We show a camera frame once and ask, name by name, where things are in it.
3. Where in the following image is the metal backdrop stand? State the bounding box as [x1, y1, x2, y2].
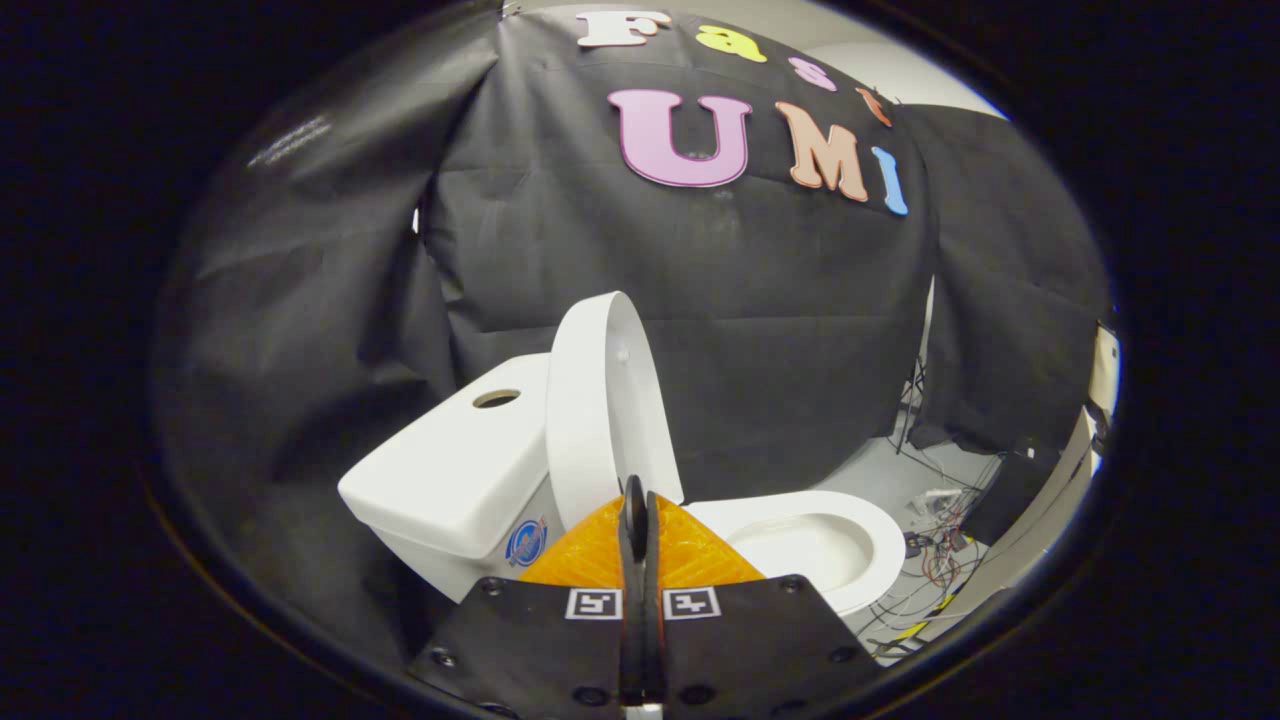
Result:
[893, 350, 933, 458]

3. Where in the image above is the black backdrop cloth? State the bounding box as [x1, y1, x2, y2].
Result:
[150, 5, 1116, 686]

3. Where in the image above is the white toilet seat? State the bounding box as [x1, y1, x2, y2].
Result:
[685, 489, 907, 617]

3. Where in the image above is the yellow black hazard tape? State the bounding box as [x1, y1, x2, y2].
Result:
[893, 595, 956, 643]

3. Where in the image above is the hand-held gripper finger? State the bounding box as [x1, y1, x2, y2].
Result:
[406, 475, 647, 717]
[643, 488, 885, 719]

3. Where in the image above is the white toilet lid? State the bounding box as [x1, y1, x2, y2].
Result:
[545, 291, 687, 533]

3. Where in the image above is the white ceramic toilet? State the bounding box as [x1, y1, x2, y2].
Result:
[337, 352, 907, 641]

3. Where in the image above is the tangle of floor cables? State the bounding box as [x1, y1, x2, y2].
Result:
[865, 445, 1006, 656]

